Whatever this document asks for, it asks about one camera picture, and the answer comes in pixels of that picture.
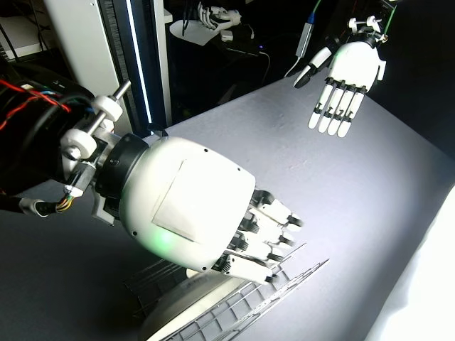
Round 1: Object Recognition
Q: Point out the white robot body column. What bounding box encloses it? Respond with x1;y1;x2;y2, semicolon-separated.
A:
42;0;173;136

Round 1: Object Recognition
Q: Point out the white plate with dark rim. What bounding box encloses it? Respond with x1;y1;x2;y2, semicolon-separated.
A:
139;269;210;341
156;275;266;341

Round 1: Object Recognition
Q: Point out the wire dish rack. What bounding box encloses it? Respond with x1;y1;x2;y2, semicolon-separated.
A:
122;243;331;341

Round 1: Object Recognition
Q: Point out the white paper sheet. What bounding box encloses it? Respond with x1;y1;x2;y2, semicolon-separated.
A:
169;19;228;46

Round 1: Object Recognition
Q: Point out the grey table cloth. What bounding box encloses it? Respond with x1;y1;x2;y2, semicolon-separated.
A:
0;76;455;341

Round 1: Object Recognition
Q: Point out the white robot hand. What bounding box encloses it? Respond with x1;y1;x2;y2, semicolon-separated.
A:
119;136;306;286
293;35;387;138

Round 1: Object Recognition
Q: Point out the black device with blue light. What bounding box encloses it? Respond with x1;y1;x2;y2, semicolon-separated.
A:
213;35;271;58

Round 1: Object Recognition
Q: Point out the silver cable connector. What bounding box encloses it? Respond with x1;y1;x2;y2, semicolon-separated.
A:
296;21;314;58

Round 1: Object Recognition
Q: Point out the white background desk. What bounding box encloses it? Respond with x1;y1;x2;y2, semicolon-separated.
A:
0;16;54;63

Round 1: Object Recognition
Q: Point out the spare white robot hand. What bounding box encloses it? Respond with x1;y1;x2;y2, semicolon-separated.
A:
197;0;242;33

